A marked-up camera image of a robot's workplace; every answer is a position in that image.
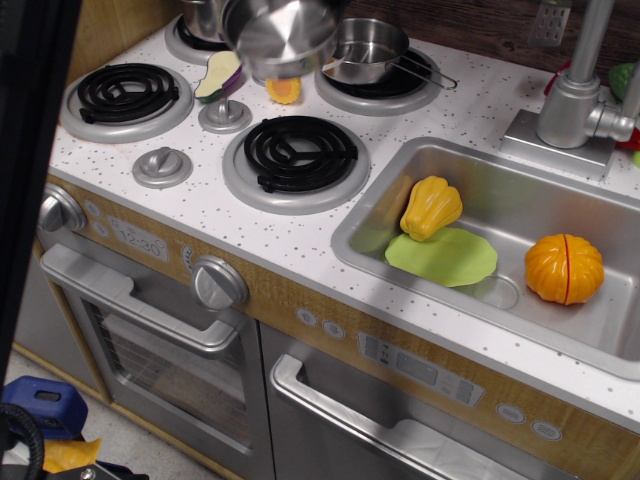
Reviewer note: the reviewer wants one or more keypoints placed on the small steel two-handled pot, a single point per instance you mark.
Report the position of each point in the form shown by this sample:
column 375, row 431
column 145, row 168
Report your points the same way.
column 282, row 39

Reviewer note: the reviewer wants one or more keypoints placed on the grey oven dial right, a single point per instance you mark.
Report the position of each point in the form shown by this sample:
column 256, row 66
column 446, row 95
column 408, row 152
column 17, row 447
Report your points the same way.
column 216, row 285

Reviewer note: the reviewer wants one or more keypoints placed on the grey oven dial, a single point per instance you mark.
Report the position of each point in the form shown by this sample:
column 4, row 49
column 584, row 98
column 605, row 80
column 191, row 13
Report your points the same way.
column 216, row 285
column 59, row 210

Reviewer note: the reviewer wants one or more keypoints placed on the yellow toy bell pepper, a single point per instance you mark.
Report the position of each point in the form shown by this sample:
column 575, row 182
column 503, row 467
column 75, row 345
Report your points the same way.
column 433, row 204

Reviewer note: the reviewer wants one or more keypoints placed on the green toy plate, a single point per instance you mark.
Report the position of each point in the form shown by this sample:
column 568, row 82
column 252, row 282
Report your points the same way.
column 452, row 257

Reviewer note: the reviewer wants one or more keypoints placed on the small orange toy squash slice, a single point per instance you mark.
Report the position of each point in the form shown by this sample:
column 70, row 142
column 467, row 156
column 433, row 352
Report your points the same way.
column 284, row 91

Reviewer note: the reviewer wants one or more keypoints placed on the grey stovetop knob middle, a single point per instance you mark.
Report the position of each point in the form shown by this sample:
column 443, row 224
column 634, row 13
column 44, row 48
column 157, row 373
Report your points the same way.
column 225, row 116

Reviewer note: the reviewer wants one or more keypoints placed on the grey stovetop knob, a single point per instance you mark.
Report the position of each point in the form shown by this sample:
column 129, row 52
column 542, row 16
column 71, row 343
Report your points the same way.
column 225, row 116
column 162, row 168
column 259, row 80

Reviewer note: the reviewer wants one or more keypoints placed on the grey stovetop knob front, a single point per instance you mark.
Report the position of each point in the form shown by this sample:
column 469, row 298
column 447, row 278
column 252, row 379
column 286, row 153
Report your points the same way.
column 162, row 168

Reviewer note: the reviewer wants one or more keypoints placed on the grey stovetop knob back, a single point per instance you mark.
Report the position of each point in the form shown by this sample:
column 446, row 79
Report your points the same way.
column 259, row 80

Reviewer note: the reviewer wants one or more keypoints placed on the toy eggplant half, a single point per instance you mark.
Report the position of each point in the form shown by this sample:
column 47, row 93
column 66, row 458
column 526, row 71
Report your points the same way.
column 222, row 70

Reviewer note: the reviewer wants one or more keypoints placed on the silver toy sink basin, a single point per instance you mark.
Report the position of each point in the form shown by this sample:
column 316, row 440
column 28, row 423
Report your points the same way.
column 512, row 206

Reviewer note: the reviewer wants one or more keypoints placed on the orange toy pumpkin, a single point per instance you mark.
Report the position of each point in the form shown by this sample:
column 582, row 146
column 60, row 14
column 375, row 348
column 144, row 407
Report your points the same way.
column 564, row 269

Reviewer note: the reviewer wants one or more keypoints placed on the black left front burner coil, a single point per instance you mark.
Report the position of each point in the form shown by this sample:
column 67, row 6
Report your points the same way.
column 125, row 92

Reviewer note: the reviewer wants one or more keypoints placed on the tall steel pot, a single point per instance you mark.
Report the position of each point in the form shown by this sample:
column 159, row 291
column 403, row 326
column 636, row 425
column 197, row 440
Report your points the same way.
column 203, row 18

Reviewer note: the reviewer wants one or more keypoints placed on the grey oven dial left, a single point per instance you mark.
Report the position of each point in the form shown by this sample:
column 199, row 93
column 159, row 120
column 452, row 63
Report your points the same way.
column 59, row 210

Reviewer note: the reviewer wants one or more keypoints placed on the red toy item behind faucet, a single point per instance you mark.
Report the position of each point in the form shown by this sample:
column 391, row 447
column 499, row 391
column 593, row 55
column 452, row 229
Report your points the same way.
column 556, row 75

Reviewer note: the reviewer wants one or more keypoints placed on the silver toy faucet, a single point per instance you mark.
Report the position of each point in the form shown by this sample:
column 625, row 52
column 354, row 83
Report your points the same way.
column 575, row 131

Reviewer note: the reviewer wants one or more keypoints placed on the blue device on floor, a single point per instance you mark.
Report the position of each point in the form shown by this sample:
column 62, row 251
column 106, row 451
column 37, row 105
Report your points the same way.
column 57, row 407

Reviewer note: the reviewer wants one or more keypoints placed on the grey slotted spatula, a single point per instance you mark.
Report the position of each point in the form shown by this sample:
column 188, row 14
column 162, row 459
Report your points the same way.
column 549, row 24

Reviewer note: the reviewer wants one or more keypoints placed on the yellow cloth on floor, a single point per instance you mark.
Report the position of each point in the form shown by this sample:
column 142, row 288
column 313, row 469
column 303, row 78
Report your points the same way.
column 64, row 455

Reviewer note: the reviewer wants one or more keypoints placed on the green toy vegetable behind faucet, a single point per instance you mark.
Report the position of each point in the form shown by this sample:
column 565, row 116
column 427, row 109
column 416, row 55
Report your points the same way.
column 618, row 77

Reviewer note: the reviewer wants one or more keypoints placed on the steel frying pan with handle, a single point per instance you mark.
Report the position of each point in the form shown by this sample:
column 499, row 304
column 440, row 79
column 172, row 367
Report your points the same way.
column 370, row 50

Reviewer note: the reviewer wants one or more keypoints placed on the silver oven door handle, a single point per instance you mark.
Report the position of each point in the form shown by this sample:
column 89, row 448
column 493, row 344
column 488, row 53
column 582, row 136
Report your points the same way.
column 113, row 290

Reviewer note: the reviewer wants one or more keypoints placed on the silver dishwasher door handle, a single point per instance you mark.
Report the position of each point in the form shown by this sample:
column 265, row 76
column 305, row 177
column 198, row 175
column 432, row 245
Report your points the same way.
column 409, row 445

